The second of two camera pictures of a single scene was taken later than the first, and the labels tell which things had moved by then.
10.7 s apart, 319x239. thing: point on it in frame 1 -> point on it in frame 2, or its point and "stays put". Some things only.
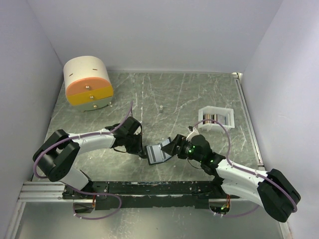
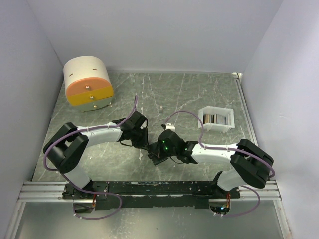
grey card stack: x=220 y=118 stays put
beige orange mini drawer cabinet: x=88 y=87 stays put
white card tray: x=225 y=116 stays put
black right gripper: x=172 y=148 -> x=160 y=142
